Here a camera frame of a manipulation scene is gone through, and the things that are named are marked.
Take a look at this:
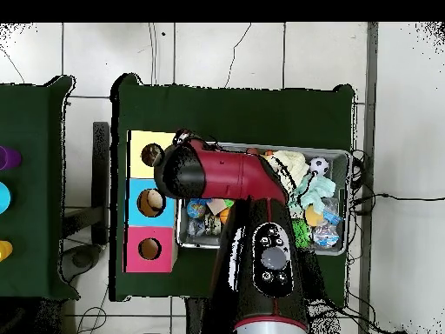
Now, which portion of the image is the wooden box with three holes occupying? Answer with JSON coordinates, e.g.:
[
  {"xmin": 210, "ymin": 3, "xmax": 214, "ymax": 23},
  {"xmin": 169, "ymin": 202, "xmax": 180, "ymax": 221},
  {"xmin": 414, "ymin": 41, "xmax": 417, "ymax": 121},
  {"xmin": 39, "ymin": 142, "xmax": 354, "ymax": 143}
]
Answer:
[{"xmin": 124, "ymin": 130, "xmax": 182, "ymax": 274}]

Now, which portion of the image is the shallow mesh bin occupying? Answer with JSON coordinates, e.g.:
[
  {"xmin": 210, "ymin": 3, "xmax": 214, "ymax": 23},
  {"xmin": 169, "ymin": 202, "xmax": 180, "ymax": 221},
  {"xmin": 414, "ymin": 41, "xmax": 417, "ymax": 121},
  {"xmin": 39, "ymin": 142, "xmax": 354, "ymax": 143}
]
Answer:
[{"xmin": 175, "ymin": 140, "xmax": 352, "ymax": 257}]

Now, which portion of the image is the dark green table cloth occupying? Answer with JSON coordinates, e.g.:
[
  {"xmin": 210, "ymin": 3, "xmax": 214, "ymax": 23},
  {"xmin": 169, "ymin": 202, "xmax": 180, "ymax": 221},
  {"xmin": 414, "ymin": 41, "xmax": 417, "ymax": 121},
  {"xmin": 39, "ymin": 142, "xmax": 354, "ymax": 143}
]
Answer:
[{"xmin": 110, "ymin": 72, "xmax": 355, "ymax": 307}]

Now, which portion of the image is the cream waffle cloth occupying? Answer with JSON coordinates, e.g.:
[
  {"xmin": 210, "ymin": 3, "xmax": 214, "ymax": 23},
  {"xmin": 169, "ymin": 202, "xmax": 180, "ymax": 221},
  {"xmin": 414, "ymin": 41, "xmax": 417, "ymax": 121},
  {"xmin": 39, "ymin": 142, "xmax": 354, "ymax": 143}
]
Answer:
[{"xmin": 263, "ymin": 150, "xmax": 310, "ymax": 190}]

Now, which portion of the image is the mint green cloth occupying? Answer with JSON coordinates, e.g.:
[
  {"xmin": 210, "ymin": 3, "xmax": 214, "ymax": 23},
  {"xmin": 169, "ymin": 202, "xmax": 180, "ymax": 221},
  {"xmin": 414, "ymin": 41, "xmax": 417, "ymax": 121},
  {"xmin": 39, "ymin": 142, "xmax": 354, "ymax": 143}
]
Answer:
[{"xmin": 289, "ymin": 173, "xmax": 336, "ymax": 215}]

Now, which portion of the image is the black and white soccer ball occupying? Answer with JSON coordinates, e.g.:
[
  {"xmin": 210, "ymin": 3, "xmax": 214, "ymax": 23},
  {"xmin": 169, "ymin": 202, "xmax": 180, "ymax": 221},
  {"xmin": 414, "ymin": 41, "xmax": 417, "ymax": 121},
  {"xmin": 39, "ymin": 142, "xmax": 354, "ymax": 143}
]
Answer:
[{"xmin": 308, "ymin": 157, "xmax": 330, "ymax": 177}]

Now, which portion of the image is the black stand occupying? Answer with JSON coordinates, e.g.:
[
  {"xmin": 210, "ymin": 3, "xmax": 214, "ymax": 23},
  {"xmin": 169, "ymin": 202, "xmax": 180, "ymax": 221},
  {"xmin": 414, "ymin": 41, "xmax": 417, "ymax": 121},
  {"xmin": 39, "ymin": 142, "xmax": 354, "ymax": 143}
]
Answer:
[{"xmin": 62, "ymin": 121, "xmax": 111, "ymax": 246}]

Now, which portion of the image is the dark green side-table cloth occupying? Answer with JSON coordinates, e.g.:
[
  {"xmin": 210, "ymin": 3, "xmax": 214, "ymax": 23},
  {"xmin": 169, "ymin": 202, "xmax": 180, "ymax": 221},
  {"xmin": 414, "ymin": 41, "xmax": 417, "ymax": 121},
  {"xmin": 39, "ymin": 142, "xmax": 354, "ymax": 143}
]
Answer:
[{"xmin": 0, "ymin": 75, "xmax": 81, "ymax": 301}]

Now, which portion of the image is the purple plastic cup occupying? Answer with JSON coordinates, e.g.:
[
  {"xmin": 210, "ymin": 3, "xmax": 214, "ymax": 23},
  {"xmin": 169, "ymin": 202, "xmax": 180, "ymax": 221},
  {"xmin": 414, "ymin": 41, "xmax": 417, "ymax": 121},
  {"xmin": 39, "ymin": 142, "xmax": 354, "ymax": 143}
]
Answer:
[{"xmin": 0, "ymin": 145, "xmax": 23, "ymax": 171}]

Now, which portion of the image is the cyan plastic cup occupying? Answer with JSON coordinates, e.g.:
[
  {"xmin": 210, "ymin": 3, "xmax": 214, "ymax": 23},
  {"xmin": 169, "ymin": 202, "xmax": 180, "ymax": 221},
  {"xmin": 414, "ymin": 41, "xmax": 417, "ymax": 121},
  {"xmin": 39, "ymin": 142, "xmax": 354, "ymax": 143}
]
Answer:
[{"xmin": 0, "ymin": 181, "xmax": 12, "ymax": 215}]

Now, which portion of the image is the yellow plastic cup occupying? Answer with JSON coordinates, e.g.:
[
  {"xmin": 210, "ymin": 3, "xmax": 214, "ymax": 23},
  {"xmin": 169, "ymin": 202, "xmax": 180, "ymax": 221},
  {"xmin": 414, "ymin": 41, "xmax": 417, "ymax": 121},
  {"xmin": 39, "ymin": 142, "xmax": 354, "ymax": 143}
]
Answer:
[{"xmin": 0, "ymin": 240, "xmax": 14, "ymax": 263}]

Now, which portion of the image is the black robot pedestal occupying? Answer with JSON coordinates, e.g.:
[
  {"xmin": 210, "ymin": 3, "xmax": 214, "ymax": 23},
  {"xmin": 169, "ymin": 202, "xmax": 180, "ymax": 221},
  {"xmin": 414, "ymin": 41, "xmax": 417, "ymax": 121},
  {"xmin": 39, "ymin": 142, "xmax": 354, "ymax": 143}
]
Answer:
[{"xmin": 185, "ymin": 297, "xmax": 218, "ymax": 334}]

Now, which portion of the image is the black power cable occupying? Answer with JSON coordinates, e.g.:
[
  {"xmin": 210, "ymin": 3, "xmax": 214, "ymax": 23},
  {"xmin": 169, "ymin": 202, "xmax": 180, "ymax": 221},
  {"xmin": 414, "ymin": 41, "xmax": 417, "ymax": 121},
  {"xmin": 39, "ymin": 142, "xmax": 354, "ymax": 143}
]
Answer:
[{"xmin": 349, "ymin": 149, "xmax": 445, "ymax": 217}]

